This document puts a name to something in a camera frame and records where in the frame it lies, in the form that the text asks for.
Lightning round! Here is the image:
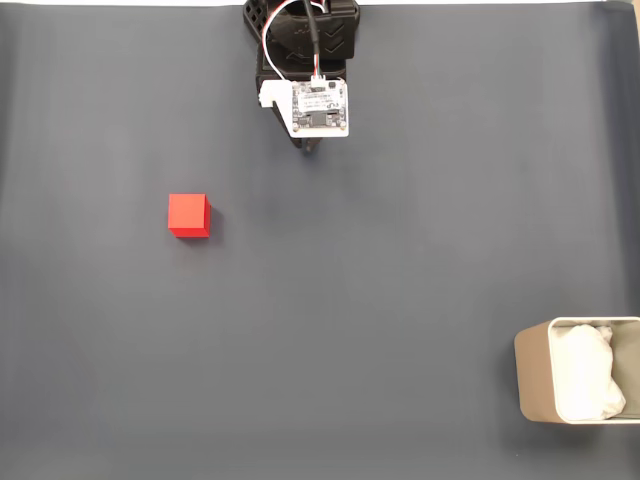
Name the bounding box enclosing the white red gripper servo cable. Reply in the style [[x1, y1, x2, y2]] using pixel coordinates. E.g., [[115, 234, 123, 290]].
[[261, 0, 301, 81]]

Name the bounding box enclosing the red cube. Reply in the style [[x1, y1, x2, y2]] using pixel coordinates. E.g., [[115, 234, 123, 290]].
[[167, 193, 212, 239]]

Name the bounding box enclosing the dark grey table mat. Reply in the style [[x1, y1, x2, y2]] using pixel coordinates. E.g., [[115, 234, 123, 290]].
[[0, 3, 640, 480]]

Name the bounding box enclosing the white crumpled paper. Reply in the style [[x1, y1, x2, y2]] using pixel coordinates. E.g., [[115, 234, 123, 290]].
[[551, 323, 627, 422]]

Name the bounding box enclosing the white camera board mount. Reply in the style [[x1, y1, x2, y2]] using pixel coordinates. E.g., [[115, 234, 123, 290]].
[[258, 77, 350, 139]]

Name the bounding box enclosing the black camera cable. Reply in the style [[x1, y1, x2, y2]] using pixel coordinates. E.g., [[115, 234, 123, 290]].
[[299, 0, 325, 81]]

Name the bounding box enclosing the beige metal box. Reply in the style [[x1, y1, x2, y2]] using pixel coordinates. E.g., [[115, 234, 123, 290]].
[[513, 315, 640, 426]]

